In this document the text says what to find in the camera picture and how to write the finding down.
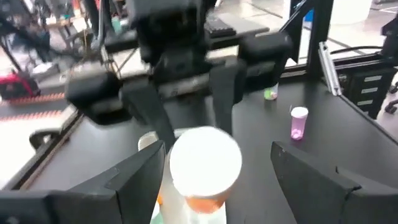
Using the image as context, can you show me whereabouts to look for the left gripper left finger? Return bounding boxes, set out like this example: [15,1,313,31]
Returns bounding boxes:
[0,139,167,224]

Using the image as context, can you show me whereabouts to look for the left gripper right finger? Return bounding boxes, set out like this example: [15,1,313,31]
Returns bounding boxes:
[270,141,398,224]

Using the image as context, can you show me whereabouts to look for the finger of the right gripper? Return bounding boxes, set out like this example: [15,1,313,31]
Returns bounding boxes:
[210,32,294,135]
[64,69,177,152]

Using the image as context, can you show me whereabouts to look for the large orange pill bottle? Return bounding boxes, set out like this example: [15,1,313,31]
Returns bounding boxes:
[169,126,243,215]

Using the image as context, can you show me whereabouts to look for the pink translucent pill bottle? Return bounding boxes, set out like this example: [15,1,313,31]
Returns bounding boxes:
[290,106,310,141]

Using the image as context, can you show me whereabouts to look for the clear bottle green pills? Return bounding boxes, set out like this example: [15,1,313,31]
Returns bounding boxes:
[263,82,279,101]

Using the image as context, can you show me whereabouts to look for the black backlit keyboard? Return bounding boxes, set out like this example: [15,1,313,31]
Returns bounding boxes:
[203,17,238,39]

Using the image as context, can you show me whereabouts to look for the grey side desk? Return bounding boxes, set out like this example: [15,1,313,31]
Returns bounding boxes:
[205,12,271,43]

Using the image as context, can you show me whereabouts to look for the black mat orange stripes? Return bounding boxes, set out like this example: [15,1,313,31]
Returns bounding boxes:
[0,92,68,123]

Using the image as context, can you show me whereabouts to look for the black drawer cabinet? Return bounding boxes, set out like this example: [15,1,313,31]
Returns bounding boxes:
[337,65,398,121]

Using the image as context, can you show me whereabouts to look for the red cart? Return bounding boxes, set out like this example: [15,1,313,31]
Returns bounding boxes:
[0,72,41,101]

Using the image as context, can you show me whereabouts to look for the black cable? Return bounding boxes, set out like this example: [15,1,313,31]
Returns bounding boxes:
[329,45,384,55]

